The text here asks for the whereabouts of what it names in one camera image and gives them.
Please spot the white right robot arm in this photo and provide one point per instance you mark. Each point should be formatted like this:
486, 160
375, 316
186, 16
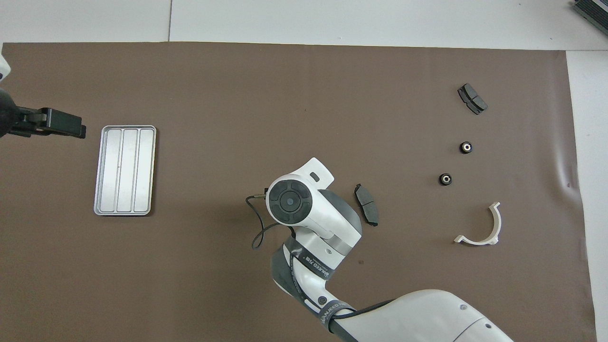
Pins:
323, 213

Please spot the white curved plastic bracket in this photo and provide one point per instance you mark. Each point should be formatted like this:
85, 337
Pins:
496, 223

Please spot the brown table mat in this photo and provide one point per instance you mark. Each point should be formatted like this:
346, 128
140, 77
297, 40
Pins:
285, 95

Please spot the dark grey ribbed box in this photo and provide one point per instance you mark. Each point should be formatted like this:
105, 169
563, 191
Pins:
593, 12

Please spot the silver metal tray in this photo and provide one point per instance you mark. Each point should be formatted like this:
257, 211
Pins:
126, 171

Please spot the black bearing gear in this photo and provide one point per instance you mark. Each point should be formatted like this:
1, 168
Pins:
445, 179
467, 147

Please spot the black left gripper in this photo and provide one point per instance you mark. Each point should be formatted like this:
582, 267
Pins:
12, 118

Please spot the dark grey brake pad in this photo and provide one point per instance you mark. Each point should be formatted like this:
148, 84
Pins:
368, 204
472, 99

